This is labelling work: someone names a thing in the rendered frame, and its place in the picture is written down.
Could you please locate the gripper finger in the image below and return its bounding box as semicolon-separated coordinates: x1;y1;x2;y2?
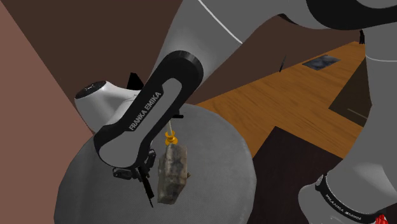
112;167;137;181
139;167;155;209

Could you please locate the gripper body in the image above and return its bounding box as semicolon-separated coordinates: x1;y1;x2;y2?
135;148;157;175

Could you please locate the grey-brown stone block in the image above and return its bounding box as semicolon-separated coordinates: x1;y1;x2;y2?
157;143;192;205

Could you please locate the orange knob on cream stick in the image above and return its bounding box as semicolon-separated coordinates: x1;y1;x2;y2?
164;120;179;146

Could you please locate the grey round table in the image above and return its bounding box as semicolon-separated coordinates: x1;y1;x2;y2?
53;103;258;224

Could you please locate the grey floor mat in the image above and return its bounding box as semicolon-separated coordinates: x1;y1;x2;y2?
302;55;342;72

